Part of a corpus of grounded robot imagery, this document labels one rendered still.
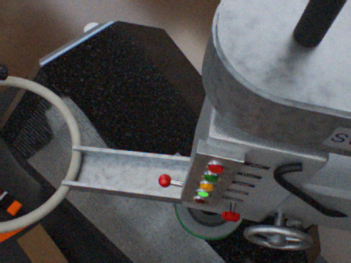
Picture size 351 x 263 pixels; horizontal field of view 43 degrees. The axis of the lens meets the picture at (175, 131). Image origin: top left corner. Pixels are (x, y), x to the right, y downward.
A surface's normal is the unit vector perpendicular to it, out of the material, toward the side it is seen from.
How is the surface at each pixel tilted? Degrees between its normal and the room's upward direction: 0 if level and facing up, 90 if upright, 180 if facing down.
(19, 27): 0
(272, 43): 0
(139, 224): 45
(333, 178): 4
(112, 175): 16
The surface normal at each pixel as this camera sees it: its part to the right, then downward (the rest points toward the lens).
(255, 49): 0.08, -0.41
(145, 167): -0.18, -0.45
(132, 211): -0.45, 0.13
